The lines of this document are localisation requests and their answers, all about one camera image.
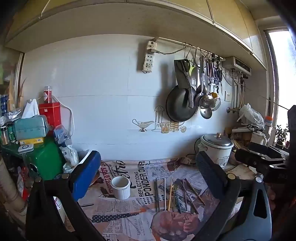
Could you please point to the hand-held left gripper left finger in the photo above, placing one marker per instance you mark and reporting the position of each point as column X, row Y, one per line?
column 86, row 171

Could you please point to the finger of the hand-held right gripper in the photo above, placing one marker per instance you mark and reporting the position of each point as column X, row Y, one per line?
column 266, row 150
column 247, row 157

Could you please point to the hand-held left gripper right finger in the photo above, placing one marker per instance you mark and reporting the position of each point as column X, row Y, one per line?
column 209, row 172

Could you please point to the reddish brown chopstick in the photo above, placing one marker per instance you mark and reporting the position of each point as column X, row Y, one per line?
column 185, row 194

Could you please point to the white cup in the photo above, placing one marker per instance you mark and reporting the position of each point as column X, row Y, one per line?
column 121, row 191

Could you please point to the teal chopstick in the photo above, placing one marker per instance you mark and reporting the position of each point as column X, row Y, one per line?
column 177, row 199

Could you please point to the bundle of coloured sticks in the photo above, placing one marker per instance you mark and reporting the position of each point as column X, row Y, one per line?
column 170, row 194

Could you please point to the white chopstick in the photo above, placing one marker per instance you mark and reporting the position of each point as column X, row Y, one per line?
column 165, row 194

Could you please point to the white electric kettle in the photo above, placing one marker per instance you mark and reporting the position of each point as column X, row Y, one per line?
column 257, row 138

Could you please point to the potted plant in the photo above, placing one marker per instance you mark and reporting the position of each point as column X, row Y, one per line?
column 281, row 135

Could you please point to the light wooden chopstick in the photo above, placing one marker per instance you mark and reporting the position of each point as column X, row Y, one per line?
column 190, row 199
column 195, row 192

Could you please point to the bottle with orange cap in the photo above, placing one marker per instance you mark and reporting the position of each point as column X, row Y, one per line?
column 268, row 125

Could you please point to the white rice cooker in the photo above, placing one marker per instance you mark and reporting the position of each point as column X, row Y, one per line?
column 217, row 148

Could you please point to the blue and white plastic bag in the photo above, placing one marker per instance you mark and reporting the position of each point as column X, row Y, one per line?
column 67, row 148

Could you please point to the green container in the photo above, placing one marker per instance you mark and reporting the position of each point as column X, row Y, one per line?
column 46, row 157

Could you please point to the white bottle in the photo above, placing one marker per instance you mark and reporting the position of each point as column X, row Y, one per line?
column 59, row 207

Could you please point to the dark grey chopstick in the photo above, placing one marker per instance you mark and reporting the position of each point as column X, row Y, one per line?
column 158, row 197
column 156, row 194

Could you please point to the round metal spoon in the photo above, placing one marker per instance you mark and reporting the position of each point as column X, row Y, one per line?
column 206, row 113

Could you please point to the yellow flat box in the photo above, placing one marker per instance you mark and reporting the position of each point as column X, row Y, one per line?
column 31, row 141

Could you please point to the small white tin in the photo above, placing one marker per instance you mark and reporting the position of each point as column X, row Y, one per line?
column 26, row 148

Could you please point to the red tin box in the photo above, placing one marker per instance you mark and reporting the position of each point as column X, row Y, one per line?
column 49, row 115

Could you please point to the metal slotted spoon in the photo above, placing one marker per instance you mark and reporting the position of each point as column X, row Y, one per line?
column 205, row 100

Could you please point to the teal tissue box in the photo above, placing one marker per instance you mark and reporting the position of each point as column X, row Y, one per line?
column 30, row 127

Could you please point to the newspaper print tablecloth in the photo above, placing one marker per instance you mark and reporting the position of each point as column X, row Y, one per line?
column 138, row 222

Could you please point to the black frying pan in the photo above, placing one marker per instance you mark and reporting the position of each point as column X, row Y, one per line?
column 179, row 104

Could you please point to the window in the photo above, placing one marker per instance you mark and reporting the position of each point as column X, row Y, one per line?
column 281, row 69

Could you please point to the metal ladle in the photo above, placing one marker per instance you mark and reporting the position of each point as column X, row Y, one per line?
column 203, row 88

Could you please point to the red jar with clear lid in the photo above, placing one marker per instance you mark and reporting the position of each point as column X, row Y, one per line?
column 47, row 95

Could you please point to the green peeler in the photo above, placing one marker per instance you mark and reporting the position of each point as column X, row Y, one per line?
column 192, row 68

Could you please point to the black kitchen scissors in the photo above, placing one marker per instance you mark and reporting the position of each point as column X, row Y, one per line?
column 186, row 69

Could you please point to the white power strip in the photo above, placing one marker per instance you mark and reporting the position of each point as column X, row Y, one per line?
column 148, row 62

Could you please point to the white wall switch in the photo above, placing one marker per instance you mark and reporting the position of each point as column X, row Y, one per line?
column 228, row 96

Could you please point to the gravy boat wall decal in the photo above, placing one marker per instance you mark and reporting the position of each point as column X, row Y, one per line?
column 143, row 125

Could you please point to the white wall water heater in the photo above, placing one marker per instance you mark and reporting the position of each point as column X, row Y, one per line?
column 238, row 63

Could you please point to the metal hanging rail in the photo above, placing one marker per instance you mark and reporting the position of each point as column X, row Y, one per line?
column 175, row 42

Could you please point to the white wall socket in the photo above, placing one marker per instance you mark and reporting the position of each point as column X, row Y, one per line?
column 152, row 45

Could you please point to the wall cabinet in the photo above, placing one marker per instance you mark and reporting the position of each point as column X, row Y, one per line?
column 115, row 20

